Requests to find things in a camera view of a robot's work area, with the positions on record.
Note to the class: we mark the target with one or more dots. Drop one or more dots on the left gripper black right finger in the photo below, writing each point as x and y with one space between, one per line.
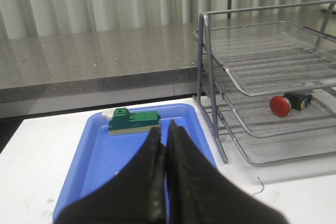
199 193

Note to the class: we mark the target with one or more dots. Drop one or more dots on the silver mesh top tray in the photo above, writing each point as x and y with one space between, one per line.
272 58

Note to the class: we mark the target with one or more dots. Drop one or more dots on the thin wire scrap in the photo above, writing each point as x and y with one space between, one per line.
262 187

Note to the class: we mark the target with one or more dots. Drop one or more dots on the silver metal rack frame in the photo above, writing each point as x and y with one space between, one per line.
205 76

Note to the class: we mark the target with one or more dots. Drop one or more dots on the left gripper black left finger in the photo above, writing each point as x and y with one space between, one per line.
135 195

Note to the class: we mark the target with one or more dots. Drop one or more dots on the silver mesh tray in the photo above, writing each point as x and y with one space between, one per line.
272 58
276 149
254 116

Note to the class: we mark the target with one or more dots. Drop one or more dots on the green electrical module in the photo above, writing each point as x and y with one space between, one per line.
122 121

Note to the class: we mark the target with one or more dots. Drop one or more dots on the red emergency stop button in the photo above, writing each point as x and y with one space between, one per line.
281 106

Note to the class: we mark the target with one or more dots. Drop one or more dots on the silver mesh bottom tray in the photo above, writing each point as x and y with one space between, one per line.
276 149

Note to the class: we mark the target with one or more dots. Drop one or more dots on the grey stone counter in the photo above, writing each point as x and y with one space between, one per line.
160 60

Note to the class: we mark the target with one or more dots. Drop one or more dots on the blue plastic tray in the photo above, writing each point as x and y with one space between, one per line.
99 156

